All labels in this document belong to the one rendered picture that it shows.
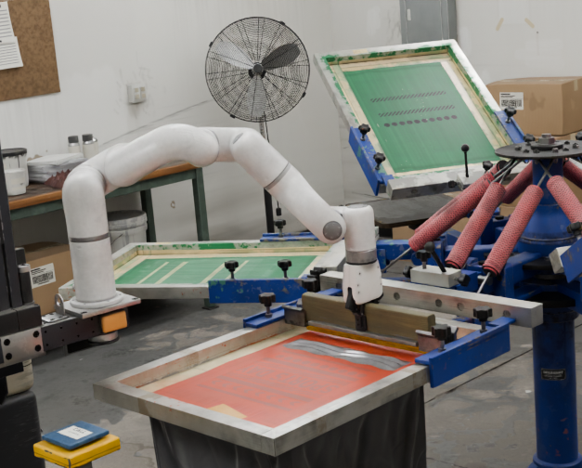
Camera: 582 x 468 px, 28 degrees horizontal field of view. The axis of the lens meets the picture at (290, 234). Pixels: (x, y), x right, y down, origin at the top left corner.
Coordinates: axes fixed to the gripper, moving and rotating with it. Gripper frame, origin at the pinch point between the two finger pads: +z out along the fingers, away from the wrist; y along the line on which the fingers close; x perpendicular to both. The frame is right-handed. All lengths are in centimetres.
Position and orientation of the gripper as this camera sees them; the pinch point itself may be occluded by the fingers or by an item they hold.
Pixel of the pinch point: (366, 320)
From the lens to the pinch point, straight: 286.2
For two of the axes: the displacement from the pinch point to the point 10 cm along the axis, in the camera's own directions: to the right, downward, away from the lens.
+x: 7.1, 0.9, -6.9
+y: -7.0, 2.1, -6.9
